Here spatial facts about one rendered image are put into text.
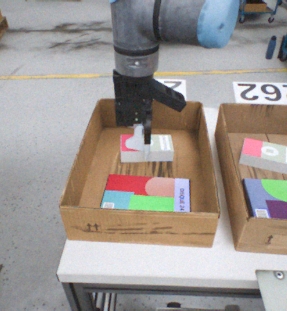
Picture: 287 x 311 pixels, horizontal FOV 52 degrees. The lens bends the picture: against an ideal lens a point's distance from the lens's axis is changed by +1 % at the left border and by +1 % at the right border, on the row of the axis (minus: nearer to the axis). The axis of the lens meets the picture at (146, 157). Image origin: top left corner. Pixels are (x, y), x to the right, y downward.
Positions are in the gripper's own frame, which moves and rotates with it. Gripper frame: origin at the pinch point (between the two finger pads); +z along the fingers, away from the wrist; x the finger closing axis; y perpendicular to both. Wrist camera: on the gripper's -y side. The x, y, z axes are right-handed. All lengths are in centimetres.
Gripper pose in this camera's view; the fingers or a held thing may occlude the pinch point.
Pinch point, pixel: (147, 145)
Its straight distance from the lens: 74.1
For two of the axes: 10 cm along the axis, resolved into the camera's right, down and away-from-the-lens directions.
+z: 0.1, 7.6, 6.4
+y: -10.0, 0.4, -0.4
